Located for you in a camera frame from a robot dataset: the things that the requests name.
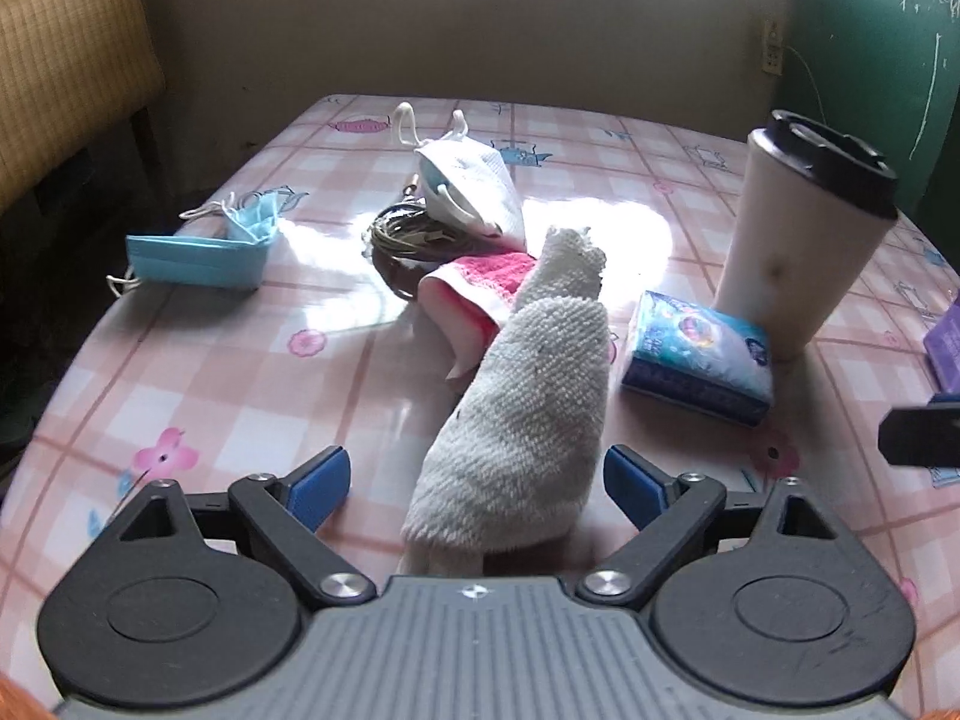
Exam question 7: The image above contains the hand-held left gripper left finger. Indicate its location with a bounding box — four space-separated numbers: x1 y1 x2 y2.
111 445 377 610

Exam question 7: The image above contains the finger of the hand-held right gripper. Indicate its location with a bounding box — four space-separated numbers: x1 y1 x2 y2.
876 390 960 468

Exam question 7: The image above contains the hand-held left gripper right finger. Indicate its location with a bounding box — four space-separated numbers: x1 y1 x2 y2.
574 444 839 610

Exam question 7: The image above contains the white terry towel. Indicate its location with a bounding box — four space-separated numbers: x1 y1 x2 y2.
396 225 610 575

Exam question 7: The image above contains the blue tissue packet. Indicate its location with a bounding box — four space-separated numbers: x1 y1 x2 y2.
619 289 775 428

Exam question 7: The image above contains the white face mask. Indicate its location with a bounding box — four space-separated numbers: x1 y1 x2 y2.
390 100 524 246

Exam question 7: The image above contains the purple packet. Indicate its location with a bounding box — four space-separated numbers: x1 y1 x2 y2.
922 313 960 397

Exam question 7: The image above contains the pink plaid tablecloth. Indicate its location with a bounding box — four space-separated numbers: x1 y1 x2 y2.
0 93 960 695

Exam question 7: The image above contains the white cup with black lid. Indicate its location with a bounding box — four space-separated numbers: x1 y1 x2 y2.
711 108 899 362

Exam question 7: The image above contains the pink cloth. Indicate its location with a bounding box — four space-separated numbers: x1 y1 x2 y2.
417 252 539 381

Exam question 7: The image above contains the flat blue face mask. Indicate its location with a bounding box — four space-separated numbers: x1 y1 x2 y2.
106 232 272 295

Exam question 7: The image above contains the crumpled blue face mask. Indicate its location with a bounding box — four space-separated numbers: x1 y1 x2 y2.
178 187 308 246

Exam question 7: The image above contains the tan woven sofa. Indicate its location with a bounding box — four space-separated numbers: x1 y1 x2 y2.
0 0 167 207

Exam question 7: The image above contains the coiled cable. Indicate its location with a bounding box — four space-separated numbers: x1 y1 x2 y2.
362 178 485 302

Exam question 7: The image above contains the white wall cable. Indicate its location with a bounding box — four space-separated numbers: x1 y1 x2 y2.
782 0 827 106

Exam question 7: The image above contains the wall socket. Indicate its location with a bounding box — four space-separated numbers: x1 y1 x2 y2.
760 15 786 77

